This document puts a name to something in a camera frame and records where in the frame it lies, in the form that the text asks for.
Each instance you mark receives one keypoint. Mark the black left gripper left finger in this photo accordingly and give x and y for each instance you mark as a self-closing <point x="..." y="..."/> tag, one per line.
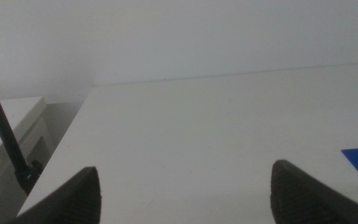
<point x="79" y="199"/>

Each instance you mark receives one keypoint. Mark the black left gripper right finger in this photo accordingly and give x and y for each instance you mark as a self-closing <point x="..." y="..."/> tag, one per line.
<point x="297" y="199"/>

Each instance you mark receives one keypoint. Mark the black pole clamp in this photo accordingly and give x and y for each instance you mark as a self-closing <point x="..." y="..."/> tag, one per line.
<point x="28" y="177"/>

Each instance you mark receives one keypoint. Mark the white side cabinet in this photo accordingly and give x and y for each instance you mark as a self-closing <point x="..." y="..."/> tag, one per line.
<point x="23" y="109"/>

